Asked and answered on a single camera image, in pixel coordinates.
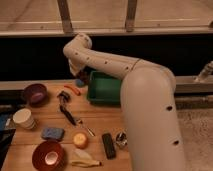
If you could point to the metal rail beam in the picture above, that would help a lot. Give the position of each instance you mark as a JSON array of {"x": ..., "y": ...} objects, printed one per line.
[{"x": 192, "y": 95}]

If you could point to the dark purple grapes bunch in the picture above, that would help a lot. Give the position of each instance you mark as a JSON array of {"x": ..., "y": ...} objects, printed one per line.
[{"x": 84, "y": 76}]

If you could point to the black handled brush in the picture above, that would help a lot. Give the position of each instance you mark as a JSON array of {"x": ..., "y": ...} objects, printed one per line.
[{"x": 64, "y": 98}]

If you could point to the red bowl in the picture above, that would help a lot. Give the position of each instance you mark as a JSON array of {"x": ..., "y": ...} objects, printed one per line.
[{"x": 48, "y": 156}]

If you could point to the orange fruit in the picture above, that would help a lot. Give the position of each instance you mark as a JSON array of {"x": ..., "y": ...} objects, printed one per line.
[{"x": 80, "y": 140}]

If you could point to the black remote control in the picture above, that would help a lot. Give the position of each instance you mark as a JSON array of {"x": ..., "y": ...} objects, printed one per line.
[{"x": 108, "y": 146}]

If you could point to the white paper cup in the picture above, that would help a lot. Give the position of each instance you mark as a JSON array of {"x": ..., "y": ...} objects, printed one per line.
[{"x": 24, "y": 118}]

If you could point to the shiny metal cup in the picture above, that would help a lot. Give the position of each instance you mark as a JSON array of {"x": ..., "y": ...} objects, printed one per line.
[{"x": 121, "y": 140}]

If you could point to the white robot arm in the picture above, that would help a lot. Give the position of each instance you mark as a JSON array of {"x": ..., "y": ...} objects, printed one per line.
[{"x": 147, "y": 102}]

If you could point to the purple bowl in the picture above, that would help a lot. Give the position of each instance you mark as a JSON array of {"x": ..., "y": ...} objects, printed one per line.
[{"x": 34, "y": 94}]

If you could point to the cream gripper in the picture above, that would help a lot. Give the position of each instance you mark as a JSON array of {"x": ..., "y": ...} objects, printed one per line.
[{"x": 75, "y": 67}]

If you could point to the blue sponge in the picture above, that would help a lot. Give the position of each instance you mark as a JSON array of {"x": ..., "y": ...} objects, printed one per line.
[{"x": 52, "y": 133}]

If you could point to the blue plastic cup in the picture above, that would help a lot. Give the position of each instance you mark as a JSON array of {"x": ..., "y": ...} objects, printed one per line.
[{"x": 79, "y": 83}]

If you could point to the green plastic tray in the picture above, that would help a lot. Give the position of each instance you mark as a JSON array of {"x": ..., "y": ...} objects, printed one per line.
[{"x": 103, "y": 89}]

